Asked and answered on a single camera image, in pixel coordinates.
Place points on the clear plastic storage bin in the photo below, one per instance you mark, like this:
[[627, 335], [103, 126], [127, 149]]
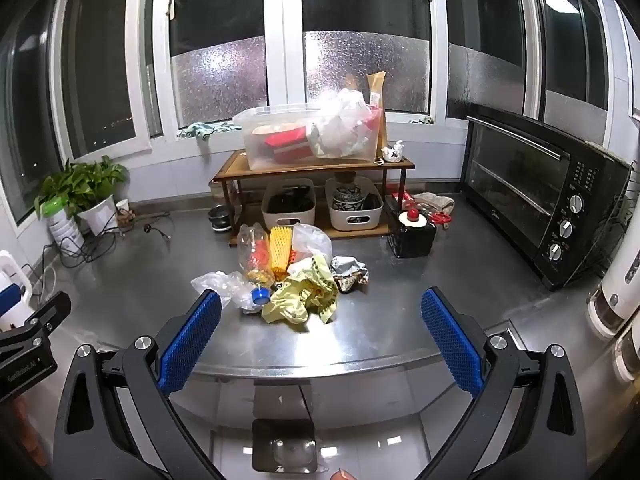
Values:
[[290, 112]]

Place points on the bundle of white plastic bags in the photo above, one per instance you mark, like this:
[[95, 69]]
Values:
[[345, 120]]

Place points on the white plant pot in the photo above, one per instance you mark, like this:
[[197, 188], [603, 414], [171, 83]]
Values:
[[100, 217]]

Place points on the black toaster oven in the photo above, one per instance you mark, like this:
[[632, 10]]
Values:
[[525, 190]]

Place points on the crumpled white paper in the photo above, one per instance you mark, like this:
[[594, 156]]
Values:
[[394, 151]]

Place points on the black box with red knob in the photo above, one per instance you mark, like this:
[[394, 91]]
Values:
[[412, 237]]

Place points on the patterned bowl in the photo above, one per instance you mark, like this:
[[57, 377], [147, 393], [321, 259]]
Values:
[[350, 196]]

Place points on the white storage basket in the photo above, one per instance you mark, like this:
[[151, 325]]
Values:
[[287, 220], [355, 221]]

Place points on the green potted plant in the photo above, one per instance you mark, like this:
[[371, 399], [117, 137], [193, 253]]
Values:
[[75, 182]]

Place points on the small white cup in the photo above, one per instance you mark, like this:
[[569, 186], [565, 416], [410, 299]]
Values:
[[122, 206]]

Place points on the yellow plastic bag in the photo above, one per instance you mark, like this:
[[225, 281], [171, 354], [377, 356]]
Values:
[[300, 295]]

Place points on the white plastic bag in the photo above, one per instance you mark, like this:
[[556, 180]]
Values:
[[312, 240]]

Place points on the steel bowl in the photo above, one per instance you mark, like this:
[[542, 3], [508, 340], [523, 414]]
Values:
[[220, 220]]

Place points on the clear plastic bag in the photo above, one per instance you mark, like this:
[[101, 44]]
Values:
[[220, 285]]

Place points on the wooden shelf rack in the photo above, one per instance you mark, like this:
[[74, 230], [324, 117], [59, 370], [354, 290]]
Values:
[[400, 164]]

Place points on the clear plastic bottle orange label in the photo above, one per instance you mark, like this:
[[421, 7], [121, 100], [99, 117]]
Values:
[[255, 260]]

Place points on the white canister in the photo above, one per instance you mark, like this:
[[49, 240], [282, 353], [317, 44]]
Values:
[[630, 355], [617, 285]]

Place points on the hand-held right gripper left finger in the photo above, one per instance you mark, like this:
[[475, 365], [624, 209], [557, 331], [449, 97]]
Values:
[[192, 340]]

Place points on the teal cloth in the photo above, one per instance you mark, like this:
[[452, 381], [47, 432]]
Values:
[[200, 131]]

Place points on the brown paper bag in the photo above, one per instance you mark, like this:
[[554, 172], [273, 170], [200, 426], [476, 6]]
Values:
[[376, 87]]

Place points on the glass jar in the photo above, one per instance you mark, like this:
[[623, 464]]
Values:
[[220, 192]]

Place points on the white framed window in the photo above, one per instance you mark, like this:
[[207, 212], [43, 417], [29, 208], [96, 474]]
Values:
[[220, 35], [365, 35], [100, 60], [490, 35]]

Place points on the white plastic object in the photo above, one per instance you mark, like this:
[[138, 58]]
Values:
[[10, 265]]

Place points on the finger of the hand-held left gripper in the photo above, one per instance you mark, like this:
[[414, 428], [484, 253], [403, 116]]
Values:
[[9, 300], [50, 310]]

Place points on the beige cloth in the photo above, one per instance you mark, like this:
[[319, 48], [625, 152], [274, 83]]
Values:
[[435, 201]]

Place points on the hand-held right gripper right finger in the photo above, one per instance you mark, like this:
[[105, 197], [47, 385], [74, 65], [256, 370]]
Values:
[[450, 340]]

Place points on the aluminium foil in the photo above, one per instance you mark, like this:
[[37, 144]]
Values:
[[350, 272]]

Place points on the yellow foam fruit net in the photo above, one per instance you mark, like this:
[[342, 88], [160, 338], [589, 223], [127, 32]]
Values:
[[281, 252]]

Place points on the white bottle with green cap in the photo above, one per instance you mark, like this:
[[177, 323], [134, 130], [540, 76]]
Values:
[[62, 230]]

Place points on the red scissors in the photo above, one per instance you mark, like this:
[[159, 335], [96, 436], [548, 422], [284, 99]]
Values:
[[441, 218]]

